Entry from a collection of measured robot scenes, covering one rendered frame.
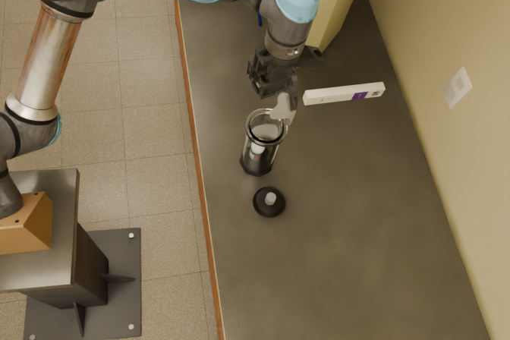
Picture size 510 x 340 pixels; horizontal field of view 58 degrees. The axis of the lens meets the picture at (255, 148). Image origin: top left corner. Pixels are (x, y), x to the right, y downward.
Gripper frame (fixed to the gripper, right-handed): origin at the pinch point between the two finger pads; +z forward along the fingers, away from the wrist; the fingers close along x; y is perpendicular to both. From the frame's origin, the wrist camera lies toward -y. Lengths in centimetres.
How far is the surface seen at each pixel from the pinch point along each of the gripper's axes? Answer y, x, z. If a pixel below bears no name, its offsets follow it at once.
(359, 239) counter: -17, 33, 35
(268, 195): 3.8, 13.2, 28.2
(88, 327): 73, 11, 127
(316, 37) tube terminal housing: -29.7, -24.6, 19.3
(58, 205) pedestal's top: 56, -8, 35
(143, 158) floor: 25, -56, 129
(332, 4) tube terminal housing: -30.5, -24.4, 5.0
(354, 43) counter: -51, -27, 35
